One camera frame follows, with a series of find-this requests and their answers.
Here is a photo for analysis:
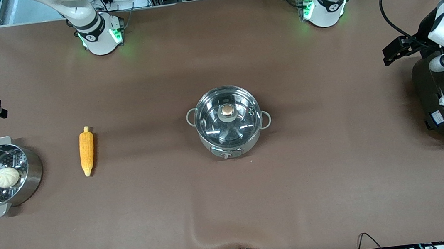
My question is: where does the brown table mat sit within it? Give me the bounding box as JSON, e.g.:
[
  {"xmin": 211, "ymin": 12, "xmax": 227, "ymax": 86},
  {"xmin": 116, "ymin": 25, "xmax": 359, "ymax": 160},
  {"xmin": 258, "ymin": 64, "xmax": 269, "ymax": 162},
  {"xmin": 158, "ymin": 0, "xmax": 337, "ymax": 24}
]
[{"xmin": 0, "ymin": 0, "xmax": 444, "ymax": 249}]

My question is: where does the black looped floor cable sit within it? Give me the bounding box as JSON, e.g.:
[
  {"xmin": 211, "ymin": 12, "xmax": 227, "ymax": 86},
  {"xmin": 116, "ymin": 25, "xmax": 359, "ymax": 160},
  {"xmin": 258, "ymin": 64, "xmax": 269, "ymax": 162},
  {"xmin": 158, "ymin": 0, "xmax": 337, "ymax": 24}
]
[{"xmin": 355, "ymin": 230, "xmax": 384, "ymax": 249}]

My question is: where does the yellow corn cob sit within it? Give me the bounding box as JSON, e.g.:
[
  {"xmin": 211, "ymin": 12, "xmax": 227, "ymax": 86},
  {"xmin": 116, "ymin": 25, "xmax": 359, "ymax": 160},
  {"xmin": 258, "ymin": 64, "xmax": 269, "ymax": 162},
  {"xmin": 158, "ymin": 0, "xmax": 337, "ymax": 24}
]
[{"xmin": 76, "ymin": 126, "xmax": 98, "ymax": 178}]

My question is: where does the grey electric cooking pot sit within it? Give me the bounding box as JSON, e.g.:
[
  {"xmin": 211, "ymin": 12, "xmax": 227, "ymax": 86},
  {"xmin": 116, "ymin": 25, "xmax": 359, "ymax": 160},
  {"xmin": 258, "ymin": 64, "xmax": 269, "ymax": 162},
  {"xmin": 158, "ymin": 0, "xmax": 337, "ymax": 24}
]
[{"xmin": 183, "ymin": 81, "xmax": 276, "ymax": 165}]

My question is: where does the stainless steel steamer pot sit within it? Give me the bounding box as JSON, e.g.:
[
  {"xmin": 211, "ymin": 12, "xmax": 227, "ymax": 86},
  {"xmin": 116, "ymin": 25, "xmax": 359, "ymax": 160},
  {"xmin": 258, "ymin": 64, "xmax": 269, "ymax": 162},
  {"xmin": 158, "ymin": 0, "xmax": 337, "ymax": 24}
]
[{"xmin": 0, "ymin": 133, "xmax": 49, "ymax": 218}]

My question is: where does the white steamed bun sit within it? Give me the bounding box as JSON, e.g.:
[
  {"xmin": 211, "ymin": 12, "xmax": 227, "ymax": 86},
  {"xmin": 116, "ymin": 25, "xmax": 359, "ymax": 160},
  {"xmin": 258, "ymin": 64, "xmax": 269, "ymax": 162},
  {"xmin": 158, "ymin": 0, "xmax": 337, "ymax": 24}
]
[{"xmin": 0, "ymin": 166, "xmax": 22, "ymax": 189}]

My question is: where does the glass pot lid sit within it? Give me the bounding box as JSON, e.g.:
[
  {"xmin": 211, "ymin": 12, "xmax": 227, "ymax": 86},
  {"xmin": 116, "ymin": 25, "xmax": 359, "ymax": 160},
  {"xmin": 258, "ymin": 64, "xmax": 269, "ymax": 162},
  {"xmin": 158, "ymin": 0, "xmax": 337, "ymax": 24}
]
[{"xmin": 192, "ymin": 83, "xmax": 265, "ymax": 151}]

